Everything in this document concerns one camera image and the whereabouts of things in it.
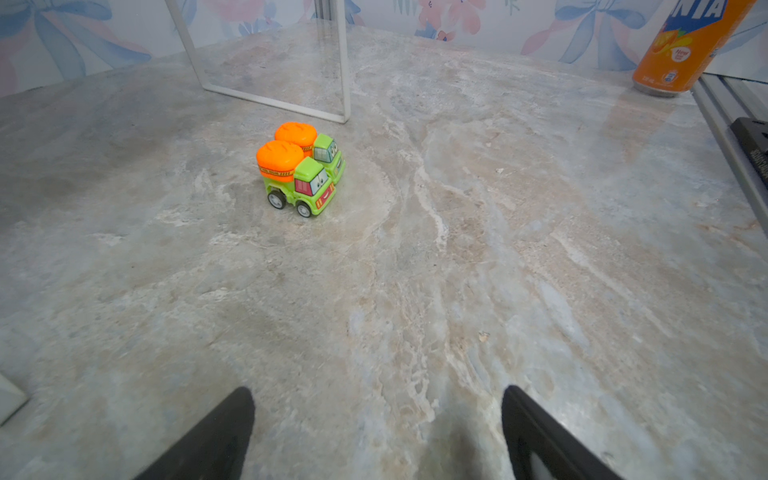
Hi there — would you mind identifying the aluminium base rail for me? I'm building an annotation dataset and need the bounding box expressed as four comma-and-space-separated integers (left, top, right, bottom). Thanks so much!
692, 74, 767, 229

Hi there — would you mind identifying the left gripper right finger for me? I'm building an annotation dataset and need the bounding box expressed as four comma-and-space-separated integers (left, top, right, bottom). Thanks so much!
501, 385, 620, 480

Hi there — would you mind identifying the wooden two-tier shelf white frame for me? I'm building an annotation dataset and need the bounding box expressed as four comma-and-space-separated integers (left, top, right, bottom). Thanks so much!
166, 1, 352, 124

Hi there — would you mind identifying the orange drink can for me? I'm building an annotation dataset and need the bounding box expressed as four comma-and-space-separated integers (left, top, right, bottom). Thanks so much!
632, 0, 756, 97

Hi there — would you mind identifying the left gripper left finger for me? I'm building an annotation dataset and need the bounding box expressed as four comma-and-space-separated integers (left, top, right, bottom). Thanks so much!
137, 386, 256, 479

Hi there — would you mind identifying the green truck orange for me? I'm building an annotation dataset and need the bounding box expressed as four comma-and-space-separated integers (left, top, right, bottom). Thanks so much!
256, 140, 336, 218
274, 122, 346, 184

